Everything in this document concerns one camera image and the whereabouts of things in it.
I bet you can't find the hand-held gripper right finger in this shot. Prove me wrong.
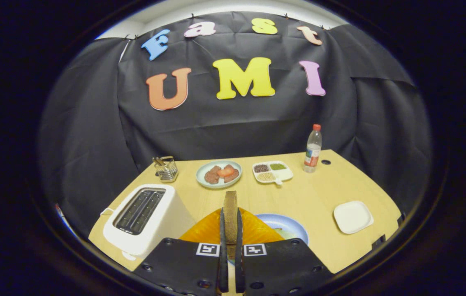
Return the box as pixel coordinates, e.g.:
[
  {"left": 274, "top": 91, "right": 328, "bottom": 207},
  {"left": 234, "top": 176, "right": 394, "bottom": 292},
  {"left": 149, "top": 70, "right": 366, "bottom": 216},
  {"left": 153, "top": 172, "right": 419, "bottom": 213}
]
[{"left": 235, "top": 208, "right": 335, "bottom": 296}]

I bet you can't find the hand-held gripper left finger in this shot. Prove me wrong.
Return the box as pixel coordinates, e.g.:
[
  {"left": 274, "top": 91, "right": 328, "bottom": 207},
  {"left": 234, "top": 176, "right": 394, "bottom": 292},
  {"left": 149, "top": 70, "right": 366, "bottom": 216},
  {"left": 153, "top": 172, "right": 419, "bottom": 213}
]
[{"left": 132, "top": 208, "right": 230, "bottom": 296}]

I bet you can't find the brown toasted bread slice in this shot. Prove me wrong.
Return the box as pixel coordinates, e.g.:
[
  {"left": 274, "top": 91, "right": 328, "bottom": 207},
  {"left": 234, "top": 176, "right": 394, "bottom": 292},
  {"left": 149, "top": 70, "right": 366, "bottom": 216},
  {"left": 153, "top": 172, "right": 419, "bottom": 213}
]
[{"left": 223, "top": 190, "right": 239, "bottom": 261}]

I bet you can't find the light blue round plate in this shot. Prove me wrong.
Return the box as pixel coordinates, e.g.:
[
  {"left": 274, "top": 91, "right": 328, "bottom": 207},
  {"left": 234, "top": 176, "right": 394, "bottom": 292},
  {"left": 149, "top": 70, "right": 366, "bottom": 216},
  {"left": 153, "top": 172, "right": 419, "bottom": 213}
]
[{"left": 255, "top": 213, "right": 310, "bottom": 246}]

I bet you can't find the white toaster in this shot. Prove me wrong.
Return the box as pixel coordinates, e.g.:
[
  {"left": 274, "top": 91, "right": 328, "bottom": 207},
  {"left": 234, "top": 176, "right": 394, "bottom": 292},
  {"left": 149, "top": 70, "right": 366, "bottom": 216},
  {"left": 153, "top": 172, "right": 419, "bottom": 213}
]
[{"left": 102, "top": 184, "right": 196, "bottom": 260}]

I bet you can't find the brown meat slice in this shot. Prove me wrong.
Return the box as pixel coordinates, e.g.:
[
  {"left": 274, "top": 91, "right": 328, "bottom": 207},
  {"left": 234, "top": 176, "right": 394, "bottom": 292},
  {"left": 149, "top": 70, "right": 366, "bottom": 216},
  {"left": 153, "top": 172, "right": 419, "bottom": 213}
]
[{"left": 204, "top": 165, "right": 222, "bottom": 185}]

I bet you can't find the pale green round plate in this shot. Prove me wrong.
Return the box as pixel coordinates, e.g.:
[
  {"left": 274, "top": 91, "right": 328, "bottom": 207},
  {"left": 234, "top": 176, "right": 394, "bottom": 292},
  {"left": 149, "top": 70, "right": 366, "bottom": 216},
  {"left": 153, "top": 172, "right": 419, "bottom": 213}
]
[{"left": 195, "top": 160, "right": 243, "bottom": 190}]

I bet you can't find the white divided dish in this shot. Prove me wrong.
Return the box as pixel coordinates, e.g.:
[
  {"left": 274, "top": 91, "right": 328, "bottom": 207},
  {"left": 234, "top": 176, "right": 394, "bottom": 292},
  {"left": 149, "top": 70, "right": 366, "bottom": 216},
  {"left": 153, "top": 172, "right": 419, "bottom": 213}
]
[{"left": 252, "top": 160, "right": 294, "bottom": 186}]

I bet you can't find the white square plate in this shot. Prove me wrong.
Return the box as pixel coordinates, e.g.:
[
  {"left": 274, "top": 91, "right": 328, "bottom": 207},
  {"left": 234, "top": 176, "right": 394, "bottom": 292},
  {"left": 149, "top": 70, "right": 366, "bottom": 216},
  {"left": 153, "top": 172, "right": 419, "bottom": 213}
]
[{"left": 333, "top": 201, "right": 374, "bottom": 235}]

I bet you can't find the clear bottle with red cap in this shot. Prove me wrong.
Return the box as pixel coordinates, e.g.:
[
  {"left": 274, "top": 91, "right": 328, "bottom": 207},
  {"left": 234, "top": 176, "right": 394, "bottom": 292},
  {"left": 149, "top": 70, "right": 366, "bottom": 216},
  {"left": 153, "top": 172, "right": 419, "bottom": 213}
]
[{"left": 303, "top": 124, "right": 322, "bottom": 173}]

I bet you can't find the black backdrop cloth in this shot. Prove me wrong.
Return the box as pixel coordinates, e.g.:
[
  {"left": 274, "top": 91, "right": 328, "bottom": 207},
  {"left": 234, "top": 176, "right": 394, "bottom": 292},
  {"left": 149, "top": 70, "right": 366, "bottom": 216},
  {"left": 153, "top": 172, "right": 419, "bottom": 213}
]
[{"left": 37, "top": 12, "right": 433, "bottom": 231}]

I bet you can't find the wire utensil holder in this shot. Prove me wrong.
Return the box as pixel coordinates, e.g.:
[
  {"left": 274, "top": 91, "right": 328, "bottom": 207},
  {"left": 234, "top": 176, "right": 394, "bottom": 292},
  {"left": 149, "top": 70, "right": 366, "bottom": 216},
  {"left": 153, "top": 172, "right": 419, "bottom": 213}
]
[{"left": 155, "top": 156, "right": 179, "bottom": 183}]

